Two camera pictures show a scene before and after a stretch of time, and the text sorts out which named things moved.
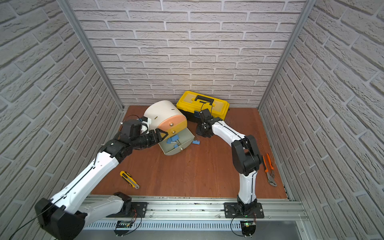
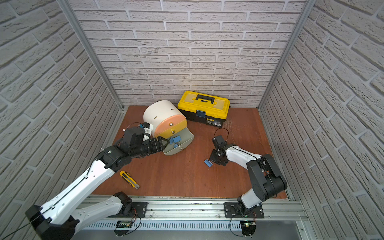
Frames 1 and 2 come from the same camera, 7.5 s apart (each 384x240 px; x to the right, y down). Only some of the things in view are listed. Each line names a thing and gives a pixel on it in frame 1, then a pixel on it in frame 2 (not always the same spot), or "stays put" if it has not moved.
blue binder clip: (174, 138) stays put
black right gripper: (199, 130) → (212, 157)
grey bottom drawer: (186, 139) stays put
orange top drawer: (170, 121) stays put
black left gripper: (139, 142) → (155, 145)
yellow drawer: (175, 129) stays put
